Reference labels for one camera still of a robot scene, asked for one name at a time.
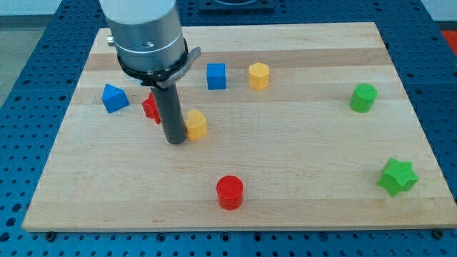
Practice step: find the blue cube block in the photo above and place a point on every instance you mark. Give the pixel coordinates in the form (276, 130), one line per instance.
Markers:
(216, 76)

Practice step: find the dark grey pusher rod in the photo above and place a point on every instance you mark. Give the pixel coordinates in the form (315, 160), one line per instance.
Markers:
(169, 109)

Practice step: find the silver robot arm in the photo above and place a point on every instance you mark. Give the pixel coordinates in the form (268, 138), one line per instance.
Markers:
(149, 40)

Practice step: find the yellow heart block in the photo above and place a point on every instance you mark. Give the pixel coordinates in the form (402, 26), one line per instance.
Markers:
(196, 125)

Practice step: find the red cylinder block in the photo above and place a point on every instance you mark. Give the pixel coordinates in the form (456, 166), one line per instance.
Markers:
(230, 192)

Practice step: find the red star block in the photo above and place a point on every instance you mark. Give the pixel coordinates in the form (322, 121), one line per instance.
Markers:
(150, 109)

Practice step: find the blue triangle block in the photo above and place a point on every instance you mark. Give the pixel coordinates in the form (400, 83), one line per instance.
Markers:
(114, 98)

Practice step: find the yellow hexagon block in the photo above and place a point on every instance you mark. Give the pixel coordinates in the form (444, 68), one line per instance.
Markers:
(258, 76)

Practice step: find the wooden board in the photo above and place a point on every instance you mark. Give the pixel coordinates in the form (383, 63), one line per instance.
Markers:
(307, 161)

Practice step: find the green cylinder block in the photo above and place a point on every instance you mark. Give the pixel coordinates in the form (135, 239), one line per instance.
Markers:
(363, 98)

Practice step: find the green star block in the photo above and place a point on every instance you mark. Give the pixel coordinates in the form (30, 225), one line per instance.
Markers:
(397, 176)

